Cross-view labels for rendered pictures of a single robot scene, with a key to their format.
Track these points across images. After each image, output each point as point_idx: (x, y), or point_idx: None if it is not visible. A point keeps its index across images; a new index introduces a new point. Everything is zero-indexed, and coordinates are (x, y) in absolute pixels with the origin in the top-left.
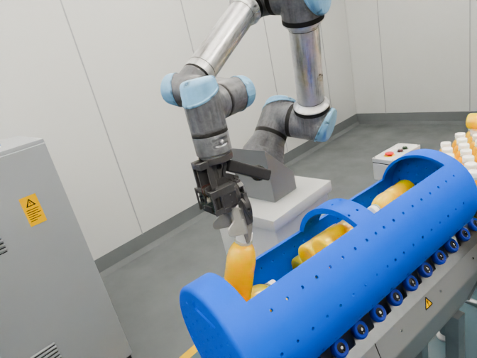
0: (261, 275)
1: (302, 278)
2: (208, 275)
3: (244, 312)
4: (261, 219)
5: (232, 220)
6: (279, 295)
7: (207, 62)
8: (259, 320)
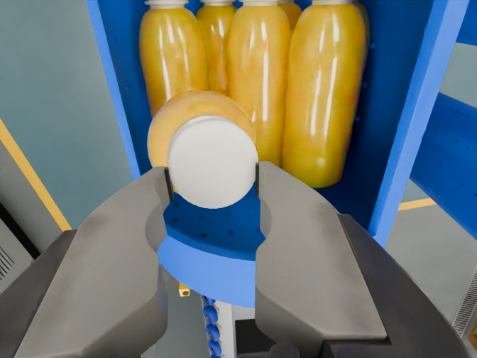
0: None
1: (443, 62)
2: (237, 270)
3: (381, 240)
4: None
5: (160, 241)
6: (413, 154)
7: None
8: (397, 211)
